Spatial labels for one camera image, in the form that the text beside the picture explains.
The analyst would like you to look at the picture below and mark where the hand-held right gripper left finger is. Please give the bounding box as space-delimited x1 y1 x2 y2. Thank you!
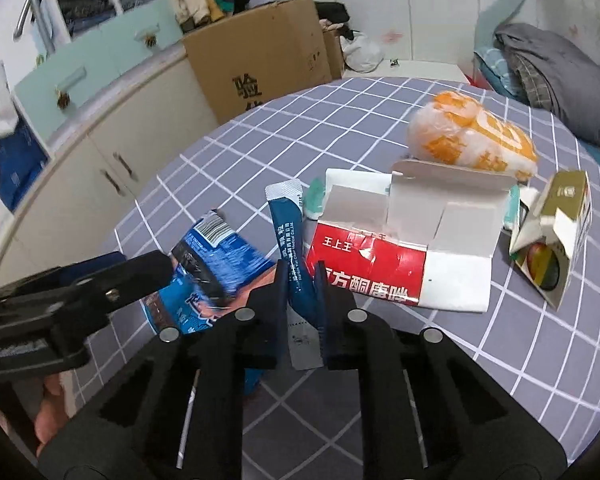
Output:
37 259 291 480

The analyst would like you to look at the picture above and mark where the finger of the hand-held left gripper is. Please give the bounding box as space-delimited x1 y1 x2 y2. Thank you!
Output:
0 254 131 306
50 251 175 333

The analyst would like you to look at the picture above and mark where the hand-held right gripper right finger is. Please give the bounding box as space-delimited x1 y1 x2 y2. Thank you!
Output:
314 260 568 480

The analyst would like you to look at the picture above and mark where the blue snack packet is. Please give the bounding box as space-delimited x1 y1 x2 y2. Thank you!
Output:
142 210 281 396

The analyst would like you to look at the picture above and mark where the blue stick sachet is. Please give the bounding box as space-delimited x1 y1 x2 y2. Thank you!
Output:
265 180 327 371

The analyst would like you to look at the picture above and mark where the person's left hand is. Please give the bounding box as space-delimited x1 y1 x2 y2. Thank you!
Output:
32 375 81 456

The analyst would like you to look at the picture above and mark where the red white flattened carton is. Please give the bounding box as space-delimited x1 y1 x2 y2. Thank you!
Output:
305 160 513 314

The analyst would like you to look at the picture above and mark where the cream low cabinet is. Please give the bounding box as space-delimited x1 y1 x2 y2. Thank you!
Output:
0 50 218 291

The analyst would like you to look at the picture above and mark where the grey checkered tablecloth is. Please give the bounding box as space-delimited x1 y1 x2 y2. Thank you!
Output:
62 76 600 466

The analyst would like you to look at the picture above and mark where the orange white snack bag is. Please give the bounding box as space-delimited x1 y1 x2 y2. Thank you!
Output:
407 91 539 181

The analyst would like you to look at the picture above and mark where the teal drawer unit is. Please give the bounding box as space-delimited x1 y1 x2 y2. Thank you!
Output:
12 0 183 136

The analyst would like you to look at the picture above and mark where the white plastic bag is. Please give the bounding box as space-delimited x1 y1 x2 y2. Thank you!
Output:
341 30 385 74

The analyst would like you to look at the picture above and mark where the large cardboard box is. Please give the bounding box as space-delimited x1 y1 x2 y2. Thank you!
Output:
182 0 333 126

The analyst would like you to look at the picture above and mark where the folded jeans pile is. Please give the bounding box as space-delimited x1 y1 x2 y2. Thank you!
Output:
60 0 151 31

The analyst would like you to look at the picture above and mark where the small gold open carton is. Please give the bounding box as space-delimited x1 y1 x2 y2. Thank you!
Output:
509 170 594 312

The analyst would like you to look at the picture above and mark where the metal handrail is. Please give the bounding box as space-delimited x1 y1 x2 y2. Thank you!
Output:
12 0 53 41

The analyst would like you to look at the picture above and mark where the blue plaid bedding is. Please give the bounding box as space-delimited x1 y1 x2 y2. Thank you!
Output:
474 47 531 106

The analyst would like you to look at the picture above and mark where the black clothes heap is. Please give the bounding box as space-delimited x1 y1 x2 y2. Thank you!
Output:
314 2 361 41

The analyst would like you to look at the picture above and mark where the white wardrobe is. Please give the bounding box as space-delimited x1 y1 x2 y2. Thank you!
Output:
240 0 531 79

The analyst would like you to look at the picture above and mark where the grey blanket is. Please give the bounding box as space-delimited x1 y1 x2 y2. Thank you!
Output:
495 22 600 161

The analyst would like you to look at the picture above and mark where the silver cabinet door handle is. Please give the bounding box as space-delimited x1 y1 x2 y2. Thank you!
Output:
100 170 126 196
114 152 140 184

